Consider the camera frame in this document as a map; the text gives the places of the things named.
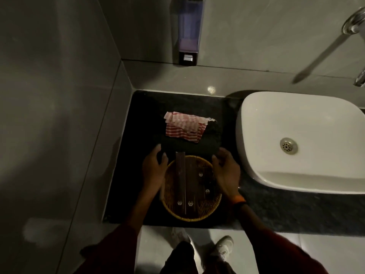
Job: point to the white shoe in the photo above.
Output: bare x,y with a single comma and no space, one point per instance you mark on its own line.
223,248
179,235

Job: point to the person's left forearm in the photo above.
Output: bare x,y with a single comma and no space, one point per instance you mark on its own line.
134,216

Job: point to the metal sink drain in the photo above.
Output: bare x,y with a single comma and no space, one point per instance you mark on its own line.
289,146

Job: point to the round wicker basket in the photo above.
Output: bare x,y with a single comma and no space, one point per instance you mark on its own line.
211,208

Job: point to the person's right forearm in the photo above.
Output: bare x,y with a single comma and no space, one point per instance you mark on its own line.
256,222

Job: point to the person's right hand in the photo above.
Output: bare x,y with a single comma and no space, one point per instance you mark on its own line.
229,176

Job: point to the black trousers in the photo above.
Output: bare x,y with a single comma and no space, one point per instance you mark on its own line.
188,261

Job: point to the dark brown sachet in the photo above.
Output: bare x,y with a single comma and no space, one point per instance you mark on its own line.
204,182

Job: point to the person's left hand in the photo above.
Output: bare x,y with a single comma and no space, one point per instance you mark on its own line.
151,171

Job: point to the orange wristband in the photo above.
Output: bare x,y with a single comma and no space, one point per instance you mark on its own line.
239,200

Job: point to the person's left thumb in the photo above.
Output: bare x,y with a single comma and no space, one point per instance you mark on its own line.
164,161

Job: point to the red white striped cloth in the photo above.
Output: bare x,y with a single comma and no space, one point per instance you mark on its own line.
184,126

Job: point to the chrome faucet spout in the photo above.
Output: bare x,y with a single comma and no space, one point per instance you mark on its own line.
322,58

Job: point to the white sink basin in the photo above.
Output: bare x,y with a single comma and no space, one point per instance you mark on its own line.
313,125

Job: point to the white left shoe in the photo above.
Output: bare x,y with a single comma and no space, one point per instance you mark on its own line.
179,235

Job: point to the wall soap dispenser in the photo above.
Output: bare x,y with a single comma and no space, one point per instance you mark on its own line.
187,28

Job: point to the person's right thumb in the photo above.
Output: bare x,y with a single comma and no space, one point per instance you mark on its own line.
216,162

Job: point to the white right shoe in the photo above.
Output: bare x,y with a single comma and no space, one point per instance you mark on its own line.
223,248

